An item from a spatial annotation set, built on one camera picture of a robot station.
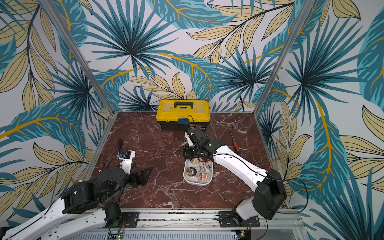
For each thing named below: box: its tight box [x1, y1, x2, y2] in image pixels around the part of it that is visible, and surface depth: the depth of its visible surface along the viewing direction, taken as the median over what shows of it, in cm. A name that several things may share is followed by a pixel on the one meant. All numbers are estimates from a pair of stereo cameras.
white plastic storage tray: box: [183, 158, 214, 187], surface depth 88 cm
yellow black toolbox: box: [156, 99, 211, 131], surface depth 100 cm
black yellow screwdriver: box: [118, 137, 123, 154], surface depth 102 cm
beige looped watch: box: [197, 169, 208, 183], surface depth 87 cm
